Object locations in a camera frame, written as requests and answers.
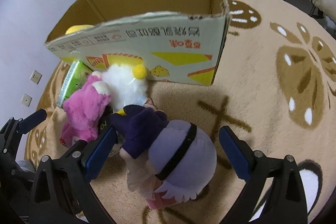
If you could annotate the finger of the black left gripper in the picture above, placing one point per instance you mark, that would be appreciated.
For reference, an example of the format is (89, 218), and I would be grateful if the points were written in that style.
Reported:
(32, 121)

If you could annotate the beige brown patterned rug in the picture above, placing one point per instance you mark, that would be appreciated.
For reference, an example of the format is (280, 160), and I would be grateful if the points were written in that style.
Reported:
(275, 87)

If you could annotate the pink plastic pack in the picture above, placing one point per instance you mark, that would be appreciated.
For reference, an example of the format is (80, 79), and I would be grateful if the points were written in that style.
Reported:
(158, 202)

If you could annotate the purple plush doll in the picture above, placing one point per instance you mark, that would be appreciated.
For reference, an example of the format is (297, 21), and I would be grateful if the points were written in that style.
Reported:
(164, 155)

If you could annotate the green tissue pack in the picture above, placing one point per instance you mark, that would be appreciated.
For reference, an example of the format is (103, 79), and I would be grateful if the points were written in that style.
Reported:
(74, 80)

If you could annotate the open cardboard box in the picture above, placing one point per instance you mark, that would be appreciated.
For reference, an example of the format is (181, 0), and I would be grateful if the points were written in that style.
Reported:
(178, 41)

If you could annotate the pink plush bear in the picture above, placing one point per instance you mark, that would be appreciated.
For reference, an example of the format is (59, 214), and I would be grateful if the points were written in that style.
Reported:
(83, 109)

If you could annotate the yellow plush toy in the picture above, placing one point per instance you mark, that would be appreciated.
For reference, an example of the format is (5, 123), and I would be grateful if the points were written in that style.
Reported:
(77, 28)

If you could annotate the white fluffy plush toy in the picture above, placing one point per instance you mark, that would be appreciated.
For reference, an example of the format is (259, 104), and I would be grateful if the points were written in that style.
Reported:
(126, 83)

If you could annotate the black face product box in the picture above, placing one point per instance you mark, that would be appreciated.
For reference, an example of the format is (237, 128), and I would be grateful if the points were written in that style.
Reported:
(104, 126)

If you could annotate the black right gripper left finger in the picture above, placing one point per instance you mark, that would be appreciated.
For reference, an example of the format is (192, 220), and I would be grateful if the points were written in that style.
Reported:
(61, 190)

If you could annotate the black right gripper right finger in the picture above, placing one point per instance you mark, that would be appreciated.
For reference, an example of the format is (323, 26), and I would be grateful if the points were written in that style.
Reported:
(286, 202)

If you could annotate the lower white wall socket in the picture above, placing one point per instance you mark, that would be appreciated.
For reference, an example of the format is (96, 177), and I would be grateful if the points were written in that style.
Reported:
(26, 100)

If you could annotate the upper white wall socket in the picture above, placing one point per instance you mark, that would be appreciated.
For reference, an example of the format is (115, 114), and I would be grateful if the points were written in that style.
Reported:
(36, 77)

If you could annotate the white wall socket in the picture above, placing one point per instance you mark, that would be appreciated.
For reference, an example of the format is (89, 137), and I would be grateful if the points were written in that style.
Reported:
(26, 100)
(36, 77)

